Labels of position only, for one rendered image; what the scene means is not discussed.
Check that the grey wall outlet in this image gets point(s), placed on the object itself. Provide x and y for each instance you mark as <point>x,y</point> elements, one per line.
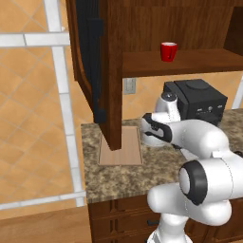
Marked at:
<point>129,86</point>

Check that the dark wooden wall cabinet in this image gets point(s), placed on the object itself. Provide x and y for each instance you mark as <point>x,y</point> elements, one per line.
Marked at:
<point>190,22</point>

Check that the black coffee machine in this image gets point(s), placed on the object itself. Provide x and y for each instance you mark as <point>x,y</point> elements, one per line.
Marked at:
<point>202,98</point>

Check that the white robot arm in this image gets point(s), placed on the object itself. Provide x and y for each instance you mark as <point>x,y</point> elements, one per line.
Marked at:
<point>205,139</point>

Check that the light wooden tray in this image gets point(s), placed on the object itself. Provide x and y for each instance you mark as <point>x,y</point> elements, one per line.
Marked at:
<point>129,153</point>

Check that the dark wooden cabinet door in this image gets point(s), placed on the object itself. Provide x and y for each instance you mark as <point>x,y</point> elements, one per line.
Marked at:
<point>112,79</point>

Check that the white window frame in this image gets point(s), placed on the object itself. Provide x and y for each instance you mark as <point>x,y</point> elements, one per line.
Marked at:
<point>65,104</point>

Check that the wooden base cabinet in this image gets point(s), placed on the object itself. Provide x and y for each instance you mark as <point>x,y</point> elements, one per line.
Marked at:
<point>120,218</point>

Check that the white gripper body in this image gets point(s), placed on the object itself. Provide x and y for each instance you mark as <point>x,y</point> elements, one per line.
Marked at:
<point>155,141</point>

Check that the white frame post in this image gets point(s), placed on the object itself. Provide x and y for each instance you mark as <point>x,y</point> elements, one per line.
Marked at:
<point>238,93</point>

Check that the red mug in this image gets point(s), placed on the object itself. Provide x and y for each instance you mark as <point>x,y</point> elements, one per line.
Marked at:
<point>168,52</point>

